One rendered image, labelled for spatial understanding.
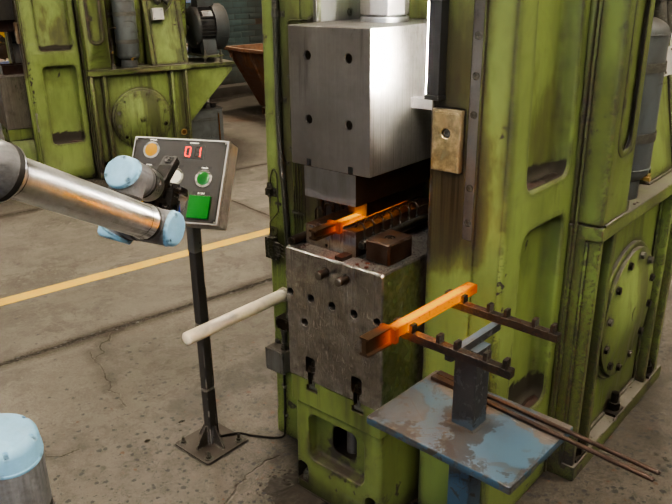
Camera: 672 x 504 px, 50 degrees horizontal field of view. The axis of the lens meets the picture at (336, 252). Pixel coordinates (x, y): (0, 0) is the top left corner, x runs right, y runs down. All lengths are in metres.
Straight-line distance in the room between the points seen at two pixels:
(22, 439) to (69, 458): 1.45
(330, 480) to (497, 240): 1.03
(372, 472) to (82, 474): 1.11
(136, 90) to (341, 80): 4.88
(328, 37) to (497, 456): 1.16
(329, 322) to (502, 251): 0.57
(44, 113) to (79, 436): 4.05
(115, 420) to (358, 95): 1.78
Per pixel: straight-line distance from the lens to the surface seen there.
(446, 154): 1.99
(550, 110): 2.23
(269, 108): 2.44
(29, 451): 1.55
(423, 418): 1.82
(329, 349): 2.24
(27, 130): 6.96
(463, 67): 1.96
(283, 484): 2.69
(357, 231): 2.10
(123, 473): 2.86
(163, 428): 3.05
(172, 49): 6.94
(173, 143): 2.44
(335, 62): 2.03
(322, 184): 2.13
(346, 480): 2.47
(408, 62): 2.09
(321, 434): 2.53
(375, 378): 2.16
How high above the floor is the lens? 1.69
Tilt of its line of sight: 21 degrees down
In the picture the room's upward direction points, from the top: 1 degrees counter-clockwise
